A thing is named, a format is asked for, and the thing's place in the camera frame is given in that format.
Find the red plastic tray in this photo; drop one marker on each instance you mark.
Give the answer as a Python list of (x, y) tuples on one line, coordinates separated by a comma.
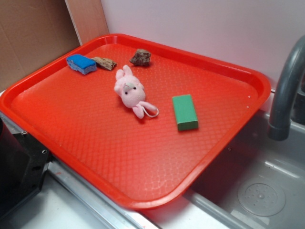
[(138, 163)]

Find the brown cardboard panel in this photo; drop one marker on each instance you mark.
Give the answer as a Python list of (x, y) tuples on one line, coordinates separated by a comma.
[(33, 33)]

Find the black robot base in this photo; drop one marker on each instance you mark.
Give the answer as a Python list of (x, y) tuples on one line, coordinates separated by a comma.
[(23, 163)]

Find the green wooden block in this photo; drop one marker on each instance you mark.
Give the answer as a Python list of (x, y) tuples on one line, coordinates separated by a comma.
[(185, 113)]

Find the grey sink faucet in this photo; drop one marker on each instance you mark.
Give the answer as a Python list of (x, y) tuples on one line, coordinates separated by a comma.
[(289, 99)]

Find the brown rock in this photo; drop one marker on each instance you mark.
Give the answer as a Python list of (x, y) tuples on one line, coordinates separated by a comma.
[(141, 57)]

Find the blue sponge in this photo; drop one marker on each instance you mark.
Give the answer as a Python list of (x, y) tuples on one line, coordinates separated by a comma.
[(81, 64)]

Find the brown wood piece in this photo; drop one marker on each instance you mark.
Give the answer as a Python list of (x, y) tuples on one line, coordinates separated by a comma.
[(104, 63)]

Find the grey plastic sink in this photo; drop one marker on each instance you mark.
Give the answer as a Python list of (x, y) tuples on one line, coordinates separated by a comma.
[(211, 202)]

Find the round sink drain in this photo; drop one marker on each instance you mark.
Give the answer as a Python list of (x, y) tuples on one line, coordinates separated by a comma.
[(261, 197)]

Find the pink plush bunny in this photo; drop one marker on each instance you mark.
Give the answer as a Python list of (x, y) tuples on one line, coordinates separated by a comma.
[(131, 91)]

